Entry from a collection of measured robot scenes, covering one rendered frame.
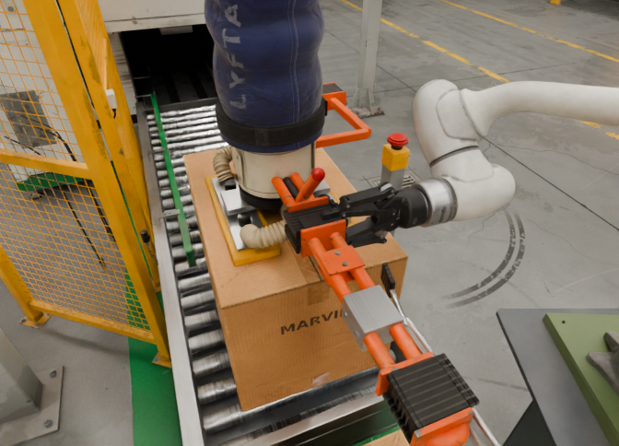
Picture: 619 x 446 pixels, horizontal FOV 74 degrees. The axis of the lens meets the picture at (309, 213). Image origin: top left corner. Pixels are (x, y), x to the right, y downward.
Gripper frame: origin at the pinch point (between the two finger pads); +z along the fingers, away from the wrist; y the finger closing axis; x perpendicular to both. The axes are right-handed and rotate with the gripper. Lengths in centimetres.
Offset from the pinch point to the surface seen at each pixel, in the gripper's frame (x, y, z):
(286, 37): 15.9, -28.8, 0.1
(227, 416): 7, 66, 23
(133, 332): 80, 107, 54
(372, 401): -6, 59, -14
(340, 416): -7, 59, -4
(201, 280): 60, 66, 21
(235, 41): 19.2, -28.1, 7.8
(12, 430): 60, 119, 103
